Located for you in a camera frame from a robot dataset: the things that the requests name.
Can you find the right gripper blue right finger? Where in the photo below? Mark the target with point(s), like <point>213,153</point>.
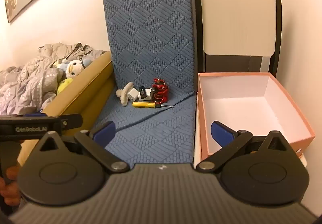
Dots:
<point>231,142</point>

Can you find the black lighter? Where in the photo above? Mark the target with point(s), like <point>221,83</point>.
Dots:
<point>142,91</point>

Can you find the blue textured seat cushion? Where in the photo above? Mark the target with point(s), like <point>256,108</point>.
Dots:
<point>152,39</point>

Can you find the small white charger plug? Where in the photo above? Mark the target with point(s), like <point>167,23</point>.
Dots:
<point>133,95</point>

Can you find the grey quilted blanket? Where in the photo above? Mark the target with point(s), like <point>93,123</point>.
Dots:
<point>30,88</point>

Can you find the white penguin plush toy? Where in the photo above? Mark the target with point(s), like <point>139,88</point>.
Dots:
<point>71,68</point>

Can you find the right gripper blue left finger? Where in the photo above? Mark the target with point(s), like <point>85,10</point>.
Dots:
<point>94,143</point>

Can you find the white square power adapter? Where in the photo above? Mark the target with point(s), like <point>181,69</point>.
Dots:
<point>149,95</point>

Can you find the yellow handled screwdriver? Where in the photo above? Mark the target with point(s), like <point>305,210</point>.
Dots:
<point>149,105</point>

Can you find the person's left hand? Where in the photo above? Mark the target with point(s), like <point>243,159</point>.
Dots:
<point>10,192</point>

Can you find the yellow plush ball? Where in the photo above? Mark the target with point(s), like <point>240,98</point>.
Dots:
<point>63,84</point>

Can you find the red black dragon figurine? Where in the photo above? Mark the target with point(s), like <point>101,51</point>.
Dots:
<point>161,91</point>

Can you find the white fluffy hair claw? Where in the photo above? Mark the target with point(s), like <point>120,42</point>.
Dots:
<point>122,93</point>

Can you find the pink cardboard box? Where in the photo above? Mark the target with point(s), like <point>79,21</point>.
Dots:
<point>252,101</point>

